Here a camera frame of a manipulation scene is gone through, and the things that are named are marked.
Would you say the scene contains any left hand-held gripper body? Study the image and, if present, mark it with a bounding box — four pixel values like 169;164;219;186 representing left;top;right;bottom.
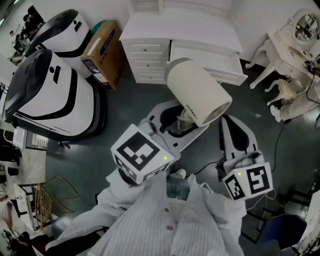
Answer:
110;117;181;185

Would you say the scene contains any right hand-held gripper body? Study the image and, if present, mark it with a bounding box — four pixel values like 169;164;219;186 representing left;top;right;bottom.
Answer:
222;150;274;201

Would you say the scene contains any cream hair dryer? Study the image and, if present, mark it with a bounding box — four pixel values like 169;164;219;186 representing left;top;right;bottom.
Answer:
164;57;233;137

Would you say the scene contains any person's right forearm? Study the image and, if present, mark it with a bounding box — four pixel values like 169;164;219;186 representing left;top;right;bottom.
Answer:
206;192;248;256

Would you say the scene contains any white drawer with knob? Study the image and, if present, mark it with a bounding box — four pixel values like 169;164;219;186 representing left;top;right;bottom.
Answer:
127;42;170;55
134;71;167;83
131;56;169;70

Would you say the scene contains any white chest of drawers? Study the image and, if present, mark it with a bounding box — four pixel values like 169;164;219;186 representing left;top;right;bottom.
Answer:
119;0;248;87

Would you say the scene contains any person's jeans leg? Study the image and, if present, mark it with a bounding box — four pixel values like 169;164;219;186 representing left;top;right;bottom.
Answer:
166;173;192;201

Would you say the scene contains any dark blue chair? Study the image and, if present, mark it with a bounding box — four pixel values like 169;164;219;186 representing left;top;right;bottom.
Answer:
256;214;308;256

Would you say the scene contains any ornate white cushioned stool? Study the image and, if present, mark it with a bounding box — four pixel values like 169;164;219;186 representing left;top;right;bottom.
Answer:
264;78;302;106

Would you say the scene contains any striped white shirt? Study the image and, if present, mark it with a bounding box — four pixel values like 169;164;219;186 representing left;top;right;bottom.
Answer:
46;169;251;256

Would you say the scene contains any brown cardboard box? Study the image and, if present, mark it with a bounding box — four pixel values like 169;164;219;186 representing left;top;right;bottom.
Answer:
80;19;127;91

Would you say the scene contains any ornate white vanity table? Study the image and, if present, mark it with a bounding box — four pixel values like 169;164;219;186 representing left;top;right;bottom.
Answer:
244;8;320;91

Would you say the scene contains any teal round object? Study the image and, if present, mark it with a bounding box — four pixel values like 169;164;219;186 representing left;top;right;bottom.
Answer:
91;20;107;35

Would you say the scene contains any large white black robot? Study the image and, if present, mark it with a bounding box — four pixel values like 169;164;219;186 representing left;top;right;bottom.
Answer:
2;48;108;144

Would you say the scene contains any white slatted box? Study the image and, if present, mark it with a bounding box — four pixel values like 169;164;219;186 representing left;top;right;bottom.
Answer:
12;126;49;151

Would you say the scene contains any small white black robot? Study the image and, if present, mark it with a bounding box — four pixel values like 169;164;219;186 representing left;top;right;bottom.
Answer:
24;8;93;79

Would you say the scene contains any oval vanity mirror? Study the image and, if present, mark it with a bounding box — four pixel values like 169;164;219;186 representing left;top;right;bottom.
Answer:
291;8;320;46

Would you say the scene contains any thin white cable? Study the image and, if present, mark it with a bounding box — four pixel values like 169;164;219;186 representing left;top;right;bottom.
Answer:
246;187;277;211

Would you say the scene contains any long black cable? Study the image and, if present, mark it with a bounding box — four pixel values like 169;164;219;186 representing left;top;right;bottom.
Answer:
273;73;320;174

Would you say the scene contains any short black cable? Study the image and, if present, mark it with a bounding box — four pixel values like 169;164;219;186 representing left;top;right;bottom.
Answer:
192;161;221;176

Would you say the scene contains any gold leaf-shaped frame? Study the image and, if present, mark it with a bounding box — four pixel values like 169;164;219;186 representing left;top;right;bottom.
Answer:
44;175;80;215

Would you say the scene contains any gold wire rack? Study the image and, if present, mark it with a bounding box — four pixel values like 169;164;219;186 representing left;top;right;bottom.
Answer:
34;183;53;231

